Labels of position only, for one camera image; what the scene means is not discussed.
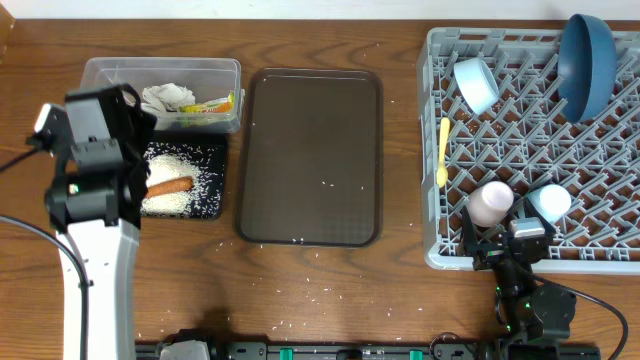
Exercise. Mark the black rectangular tray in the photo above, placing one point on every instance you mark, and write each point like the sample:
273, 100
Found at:
212, 150

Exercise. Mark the clear plastic bin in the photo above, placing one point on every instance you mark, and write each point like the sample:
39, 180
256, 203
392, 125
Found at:
208, 79

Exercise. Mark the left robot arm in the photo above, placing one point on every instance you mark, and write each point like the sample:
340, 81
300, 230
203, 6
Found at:
97, 138

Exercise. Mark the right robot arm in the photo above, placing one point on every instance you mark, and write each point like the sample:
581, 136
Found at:
537, 316

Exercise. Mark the light blue bowl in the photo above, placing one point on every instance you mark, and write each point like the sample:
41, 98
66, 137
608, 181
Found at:
477, 84

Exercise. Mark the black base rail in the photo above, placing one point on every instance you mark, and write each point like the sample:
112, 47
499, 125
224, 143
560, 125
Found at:
194, 344

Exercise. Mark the orange carrot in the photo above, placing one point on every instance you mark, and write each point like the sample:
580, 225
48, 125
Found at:
176, 185

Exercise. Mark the brown serving tray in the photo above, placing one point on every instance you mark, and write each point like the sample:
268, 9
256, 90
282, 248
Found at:
311, 171

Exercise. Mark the yellow green snack wrapper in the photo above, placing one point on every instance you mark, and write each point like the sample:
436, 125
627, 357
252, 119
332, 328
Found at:
221, 105

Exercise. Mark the white tissue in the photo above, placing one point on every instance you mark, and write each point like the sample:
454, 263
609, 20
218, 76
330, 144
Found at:
166, 98

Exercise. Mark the dark blue plate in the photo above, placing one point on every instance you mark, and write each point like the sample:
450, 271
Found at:
587, 63

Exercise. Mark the grey dishwasher rack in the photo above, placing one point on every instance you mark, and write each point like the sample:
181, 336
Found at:
525, 141

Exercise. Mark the yellow plastic spoon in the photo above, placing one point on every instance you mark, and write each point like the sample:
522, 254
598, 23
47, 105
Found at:
442, 173

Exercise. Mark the white rice pile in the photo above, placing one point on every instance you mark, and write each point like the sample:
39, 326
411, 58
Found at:
167, 167

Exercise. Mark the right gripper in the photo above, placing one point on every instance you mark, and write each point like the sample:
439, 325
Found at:
470, 246

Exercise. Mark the light blue cup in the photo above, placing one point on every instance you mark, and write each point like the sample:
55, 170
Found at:
551, 201

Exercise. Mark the pink cup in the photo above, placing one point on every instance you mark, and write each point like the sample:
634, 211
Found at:
489, 204

